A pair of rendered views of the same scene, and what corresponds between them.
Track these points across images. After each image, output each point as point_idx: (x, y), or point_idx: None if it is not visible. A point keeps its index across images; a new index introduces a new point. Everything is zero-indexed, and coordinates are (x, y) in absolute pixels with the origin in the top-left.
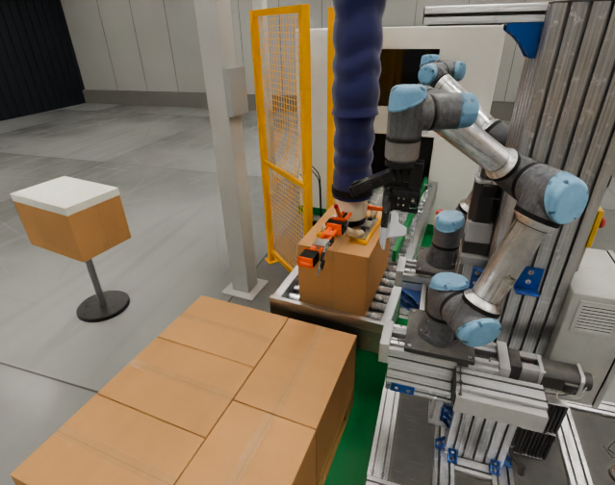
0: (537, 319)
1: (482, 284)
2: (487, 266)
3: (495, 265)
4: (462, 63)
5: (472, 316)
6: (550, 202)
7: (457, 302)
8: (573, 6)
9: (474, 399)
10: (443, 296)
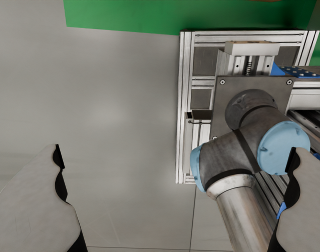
0: (269, 195)
1: (234, 206)
2: (257, 229)
3: (248, 243)
4: None
5: (205, 173)
6: None
7: (232, 159)
8: None
9: (186, 131)
10: (252, 141)
